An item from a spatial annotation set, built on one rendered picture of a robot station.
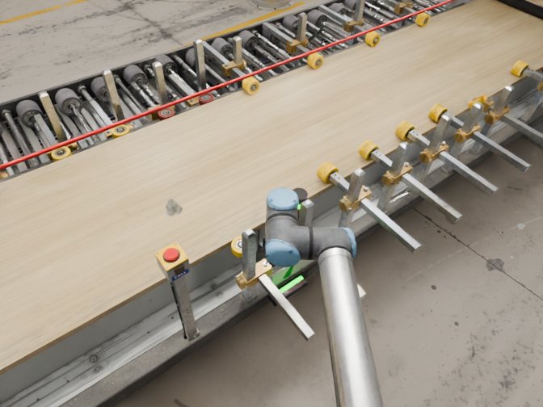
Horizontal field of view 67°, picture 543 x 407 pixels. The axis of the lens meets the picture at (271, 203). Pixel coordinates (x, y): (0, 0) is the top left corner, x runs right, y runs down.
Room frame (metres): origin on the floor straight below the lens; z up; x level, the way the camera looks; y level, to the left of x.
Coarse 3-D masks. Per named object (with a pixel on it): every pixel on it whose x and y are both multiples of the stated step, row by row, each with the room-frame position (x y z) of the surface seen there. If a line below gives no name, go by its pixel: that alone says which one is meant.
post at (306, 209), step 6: (306, 204) 0.94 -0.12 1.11; (312, 204) 0.94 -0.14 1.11; (300, 210) 0.95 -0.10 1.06; (306, 210) 0.93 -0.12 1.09; (312, 210) 0.94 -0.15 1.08; (300, 216) 0.95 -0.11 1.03; (306, 216) 0.93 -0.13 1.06; (312, 216) 0.95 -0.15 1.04; (300, 222) 0.94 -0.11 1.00; (306, 222) 0.93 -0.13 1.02
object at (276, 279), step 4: (300, 260) 0.92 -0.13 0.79; (304, 260) 0.94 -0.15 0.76; (308, 260) 0.95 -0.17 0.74; (312, 260) 0.97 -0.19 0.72; (296, 264) 0.91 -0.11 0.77; (300, 264) 0.92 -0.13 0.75; (304, 264) 0.94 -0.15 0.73; (308, 264) 0.96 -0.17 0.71; (284, 268) 0.87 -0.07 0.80; (288, 268) 0.88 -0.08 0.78; (296, 268) 0.91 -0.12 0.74; (300, 268) 0.93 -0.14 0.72; (280, 272) 0.86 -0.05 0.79; (284, 272) 0.87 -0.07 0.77; (292, 272) 0.90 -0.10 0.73; (296, 272) 0.91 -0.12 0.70; (272, 276) 0.83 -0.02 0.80; (276, 276) 0.85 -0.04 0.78; (280, 276) 0.86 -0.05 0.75; (272, 280) 0.83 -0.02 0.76; (276, 280) 0.85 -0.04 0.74; (280, 280) 0.86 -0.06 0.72; (276, 284) 0.85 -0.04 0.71
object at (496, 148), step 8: (456, 120) 1.67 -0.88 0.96; (472, 136) 1.58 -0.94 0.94; (480, 136) 1.56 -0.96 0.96; (480, 144) 1.54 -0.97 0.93; (488, 144) 1.51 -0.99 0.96; (496, 144) 1.51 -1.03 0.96; (496, 152) 1.47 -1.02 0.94; (504, 152) 1.46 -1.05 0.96; (512, 160) 1.41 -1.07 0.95; (520, 160) 1.41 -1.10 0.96; (520, 168) 1.38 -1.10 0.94
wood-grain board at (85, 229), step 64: (384, 64) 2.26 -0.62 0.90; (448, 64) 2.30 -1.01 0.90; (512, 64) 2.35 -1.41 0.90; (192, 128) 1.56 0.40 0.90; (256, 128) 1.59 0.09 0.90; (320, 128) 1.62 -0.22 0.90; (384, 128) 1.65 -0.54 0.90; (0, 192) 1.09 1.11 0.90; (64, 192) 1.11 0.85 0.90; (128, 192) 1.13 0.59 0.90; (192, 192) 1.15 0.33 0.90; (256, 192) 1.17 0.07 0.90; (320, 192) 1.20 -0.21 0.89; (0, 256) 0.79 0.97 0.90; (64, 256) 0.80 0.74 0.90; (128, 256) 0.82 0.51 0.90; (192, 256) 0.84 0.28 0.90; (0, 320) 0.55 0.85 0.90; (64, 320) 0.56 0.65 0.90
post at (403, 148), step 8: (400, 144) 1.27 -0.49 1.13; (408, 144) 1.26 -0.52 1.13; (400, 152) 1.26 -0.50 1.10; (408, 152) 1.26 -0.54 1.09; (400, 160) 1.25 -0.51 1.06; (392, 168) 1.26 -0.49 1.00; (400, 168) 1.25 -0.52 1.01; (384, 192) 1.26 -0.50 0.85; (392, 192) 1.26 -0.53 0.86; (384, 200) 1.25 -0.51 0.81; (384, 208) 1.25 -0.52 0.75
